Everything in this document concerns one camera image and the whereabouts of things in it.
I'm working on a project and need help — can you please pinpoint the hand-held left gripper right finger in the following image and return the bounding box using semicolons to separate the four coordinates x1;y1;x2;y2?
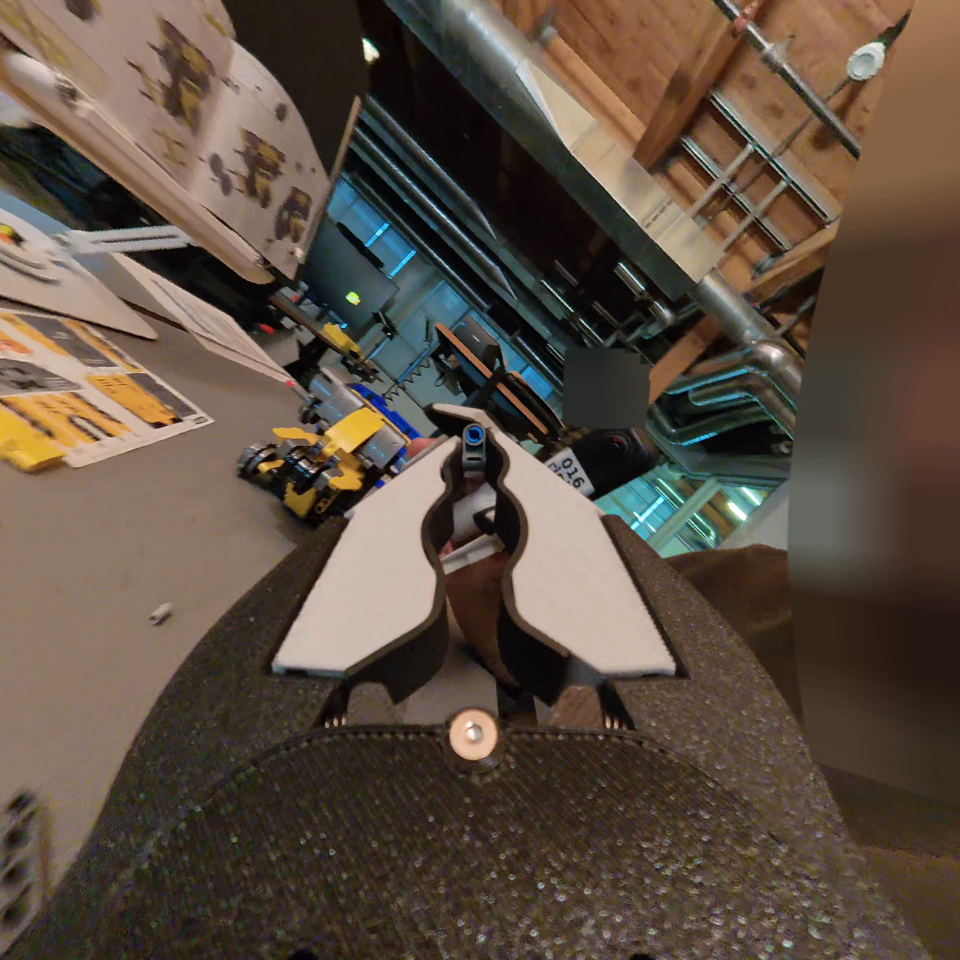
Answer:
486;429;678;708

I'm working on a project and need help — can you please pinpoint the printed sticker sheet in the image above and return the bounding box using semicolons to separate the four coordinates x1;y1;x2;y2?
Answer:
0;307;216;470

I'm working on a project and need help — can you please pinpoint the black display board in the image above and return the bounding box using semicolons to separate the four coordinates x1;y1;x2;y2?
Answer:
225;0;374;286

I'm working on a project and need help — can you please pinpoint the silver ventilation duct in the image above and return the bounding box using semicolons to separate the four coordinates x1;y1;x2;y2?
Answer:
693;266;807;440

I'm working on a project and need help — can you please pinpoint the yellow flat toy panel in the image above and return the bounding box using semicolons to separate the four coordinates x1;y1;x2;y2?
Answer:
0;429;67;475

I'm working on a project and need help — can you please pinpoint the grey perforated toy beam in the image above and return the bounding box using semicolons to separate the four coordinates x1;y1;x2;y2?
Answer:
0;789;55;935

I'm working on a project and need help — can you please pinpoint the blue storage box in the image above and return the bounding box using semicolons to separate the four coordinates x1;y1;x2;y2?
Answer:
351;382;423;451

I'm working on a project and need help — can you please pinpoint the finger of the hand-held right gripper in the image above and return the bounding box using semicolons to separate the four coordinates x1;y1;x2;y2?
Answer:
423;402;493;445

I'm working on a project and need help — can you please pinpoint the wooden top desk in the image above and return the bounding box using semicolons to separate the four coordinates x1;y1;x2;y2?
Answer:
433;318;565;445

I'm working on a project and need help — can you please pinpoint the white printed paper sheet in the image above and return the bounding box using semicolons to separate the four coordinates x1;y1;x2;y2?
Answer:
97;251;295;384

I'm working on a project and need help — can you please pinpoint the yellow toy vehicle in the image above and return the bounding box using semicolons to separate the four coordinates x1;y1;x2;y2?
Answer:
237;373;423;520

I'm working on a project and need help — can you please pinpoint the person's shirt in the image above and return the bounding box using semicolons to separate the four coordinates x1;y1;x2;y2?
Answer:
813;761;960;960

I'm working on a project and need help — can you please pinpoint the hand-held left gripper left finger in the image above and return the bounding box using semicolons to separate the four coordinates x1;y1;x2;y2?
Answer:
270;441;462;704

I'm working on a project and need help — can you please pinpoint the grey connector with blue pin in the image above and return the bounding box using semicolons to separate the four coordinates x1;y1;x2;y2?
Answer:
457;422;492;477

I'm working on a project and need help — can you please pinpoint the instruction booklet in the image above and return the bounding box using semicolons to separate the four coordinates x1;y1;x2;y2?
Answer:
0;0;333;285

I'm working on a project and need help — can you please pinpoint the dark monitor screen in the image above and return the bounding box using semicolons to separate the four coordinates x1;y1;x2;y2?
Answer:
300;217;400;331

